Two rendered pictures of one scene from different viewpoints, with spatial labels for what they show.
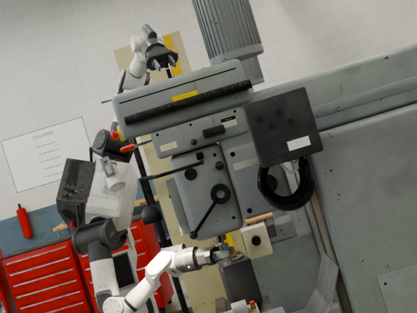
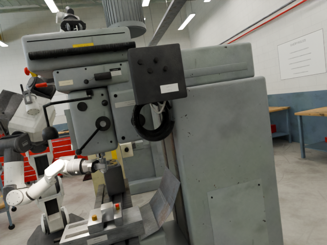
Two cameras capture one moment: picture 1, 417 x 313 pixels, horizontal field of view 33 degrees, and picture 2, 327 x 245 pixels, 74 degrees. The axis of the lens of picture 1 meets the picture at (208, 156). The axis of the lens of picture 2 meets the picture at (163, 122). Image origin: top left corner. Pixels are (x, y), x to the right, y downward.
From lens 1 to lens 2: 138 cm
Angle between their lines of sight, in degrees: 13
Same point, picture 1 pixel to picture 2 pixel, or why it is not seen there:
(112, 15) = not seen: hidden behind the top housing
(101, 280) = (9, 177)
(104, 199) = (24, 119)
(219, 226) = (99, 147)
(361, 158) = (207, 109)
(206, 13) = not seen: outside the picture
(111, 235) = (24, 144)
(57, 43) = not seen: hidden behind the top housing
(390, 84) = (226, 64)
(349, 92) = (200, 65)
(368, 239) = (205, 166)
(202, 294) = (98, 173)
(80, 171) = (11, 98)
